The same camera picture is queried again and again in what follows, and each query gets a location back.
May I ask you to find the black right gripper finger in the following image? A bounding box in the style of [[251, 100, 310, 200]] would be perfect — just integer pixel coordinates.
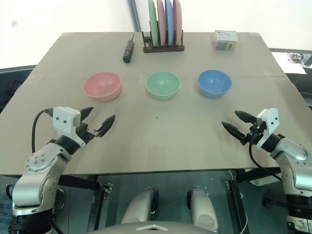
[[221, 121, 246, 142], [234, 110, 257, 124]]

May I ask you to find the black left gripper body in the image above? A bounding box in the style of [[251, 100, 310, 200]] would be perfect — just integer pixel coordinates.
[[75, 123, 101, 145]]

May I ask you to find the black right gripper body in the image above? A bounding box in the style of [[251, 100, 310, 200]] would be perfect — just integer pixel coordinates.
[[243, 118, 268, 146]]

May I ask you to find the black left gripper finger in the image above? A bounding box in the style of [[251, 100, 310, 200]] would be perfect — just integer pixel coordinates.
[[97, 114, 116, 138], [79, 106, 94, 122]]

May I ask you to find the pink bowl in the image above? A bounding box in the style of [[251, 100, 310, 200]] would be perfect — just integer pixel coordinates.
[[82, 71, 122, 102]]

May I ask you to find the blue bowl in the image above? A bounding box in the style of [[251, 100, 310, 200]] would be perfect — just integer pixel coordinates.
[[197, 69, 233, 99]]

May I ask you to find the white paper sheet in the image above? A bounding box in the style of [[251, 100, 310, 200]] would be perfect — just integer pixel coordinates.
[[270, 50, 308, 75]]

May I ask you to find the green bowl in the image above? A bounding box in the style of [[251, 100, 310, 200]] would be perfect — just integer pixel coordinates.
[[145, 71, 181, 101]]

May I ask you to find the black screwdriver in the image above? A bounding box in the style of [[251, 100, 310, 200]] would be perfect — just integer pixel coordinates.
[[122, 31, 136, 64]]

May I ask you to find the clear box of coloured clips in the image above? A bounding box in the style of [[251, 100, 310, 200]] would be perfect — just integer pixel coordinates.
[[211, 30, 238, 52]]

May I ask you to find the black side table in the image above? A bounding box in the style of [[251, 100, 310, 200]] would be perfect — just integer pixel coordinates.
[[0, 64, 38, 115]]

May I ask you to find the silver right robot leg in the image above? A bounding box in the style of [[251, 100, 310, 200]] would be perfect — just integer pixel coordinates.
[[187, 186, 219, 232]]

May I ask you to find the silver robot leg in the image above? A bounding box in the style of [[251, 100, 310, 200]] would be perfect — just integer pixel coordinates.
[[120, 187, 159, 225], [187, 186, 219, 232]]

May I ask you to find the silver left robot leg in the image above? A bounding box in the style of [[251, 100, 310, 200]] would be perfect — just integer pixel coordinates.
[[120, 187, 159, 225]]

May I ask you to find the dark wooden plate rack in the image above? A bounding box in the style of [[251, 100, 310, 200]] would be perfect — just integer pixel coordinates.
[[141, 20, 185, 54]]

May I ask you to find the green plate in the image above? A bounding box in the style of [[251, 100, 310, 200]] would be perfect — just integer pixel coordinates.
[[147, 0, 159, 46]]

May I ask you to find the grey robot torso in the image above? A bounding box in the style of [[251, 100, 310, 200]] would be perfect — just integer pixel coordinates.
[[85, 220, 221, 234]]

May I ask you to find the pink plate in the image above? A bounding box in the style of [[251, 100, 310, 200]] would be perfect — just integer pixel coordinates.
[[156, 0, 167, 46], [172, 0, 183, 45]]

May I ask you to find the blue plate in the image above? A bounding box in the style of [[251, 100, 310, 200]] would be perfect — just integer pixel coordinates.
[[164, 0, 175, 46]]

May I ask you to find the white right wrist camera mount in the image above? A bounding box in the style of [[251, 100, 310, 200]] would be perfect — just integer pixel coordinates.
[[255, 107, 279, 149]]

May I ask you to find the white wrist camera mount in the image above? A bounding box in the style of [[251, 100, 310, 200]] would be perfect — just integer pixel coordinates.
[[52, 106, 86, 147], [255, 107, 279, 149]]

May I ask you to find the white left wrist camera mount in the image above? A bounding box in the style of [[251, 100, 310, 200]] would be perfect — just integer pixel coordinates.
[[52, 106, 86, 147]]

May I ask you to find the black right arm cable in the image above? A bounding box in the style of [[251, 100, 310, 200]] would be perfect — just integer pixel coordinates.
[[249, 131, 284, 181]]

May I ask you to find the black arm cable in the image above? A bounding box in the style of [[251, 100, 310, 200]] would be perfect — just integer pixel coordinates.
[[31, 109, 54, 154], [249, 131, 284, 181]]

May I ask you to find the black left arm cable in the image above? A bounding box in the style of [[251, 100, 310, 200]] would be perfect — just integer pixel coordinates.
[[31, 109, 54, 154]]

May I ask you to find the tangled wires bundle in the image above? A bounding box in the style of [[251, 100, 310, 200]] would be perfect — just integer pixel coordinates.
[[286, 51, 305, 64]]

